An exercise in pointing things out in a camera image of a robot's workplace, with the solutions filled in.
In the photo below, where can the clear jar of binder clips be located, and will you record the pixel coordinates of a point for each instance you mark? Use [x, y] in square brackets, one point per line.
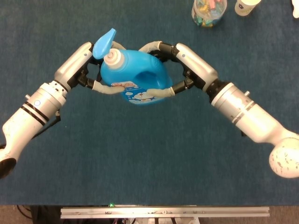
[208, 14]

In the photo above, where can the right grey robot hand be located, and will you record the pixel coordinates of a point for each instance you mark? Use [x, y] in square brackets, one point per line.
[198, 65]

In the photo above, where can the blue detergent pump bottle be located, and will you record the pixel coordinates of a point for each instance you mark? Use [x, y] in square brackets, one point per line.
[135, 65]

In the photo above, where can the blue table cloth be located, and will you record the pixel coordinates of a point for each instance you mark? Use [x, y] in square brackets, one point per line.
[151, 151]

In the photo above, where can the aluminium profile rail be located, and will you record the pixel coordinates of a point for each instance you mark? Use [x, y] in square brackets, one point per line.
[163, 212]

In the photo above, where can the white flower print paper cup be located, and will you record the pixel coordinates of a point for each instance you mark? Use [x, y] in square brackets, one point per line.
[245, 8]

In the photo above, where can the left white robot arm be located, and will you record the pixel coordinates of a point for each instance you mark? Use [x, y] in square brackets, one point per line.
[23, 123]

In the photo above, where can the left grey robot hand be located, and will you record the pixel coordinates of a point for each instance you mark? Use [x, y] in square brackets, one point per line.
[72, 63]

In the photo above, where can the white plastic package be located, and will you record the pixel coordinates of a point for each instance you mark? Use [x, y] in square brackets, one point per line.
[296, 9]

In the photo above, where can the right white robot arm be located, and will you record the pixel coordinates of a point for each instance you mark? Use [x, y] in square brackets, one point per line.
[245, 112]

